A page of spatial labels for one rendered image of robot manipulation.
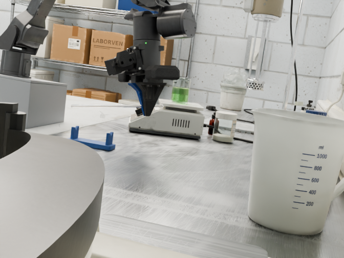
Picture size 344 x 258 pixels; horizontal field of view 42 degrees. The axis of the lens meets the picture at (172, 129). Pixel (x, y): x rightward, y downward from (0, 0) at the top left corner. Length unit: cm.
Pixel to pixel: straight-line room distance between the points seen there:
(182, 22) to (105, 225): 54
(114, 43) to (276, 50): 125
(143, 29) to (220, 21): 276
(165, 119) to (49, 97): 30
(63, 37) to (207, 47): 114
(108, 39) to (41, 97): 244
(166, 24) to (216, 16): 279
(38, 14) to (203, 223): 73
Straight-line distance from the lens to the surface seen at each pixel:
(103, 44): 356
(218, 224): 59
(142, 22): 93
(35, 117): 112
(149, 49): 92
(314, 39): 361
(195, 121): 120
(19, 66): 118
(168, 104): 119
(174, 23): 89
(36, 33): 116
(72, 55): 362
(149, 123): 119
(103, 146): 94
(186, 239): 41
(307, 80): 359
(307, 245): 59
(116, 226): 42
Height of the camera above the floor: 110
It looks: 8 degrees down
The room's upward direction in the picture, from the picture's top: 8 degrees clockwise
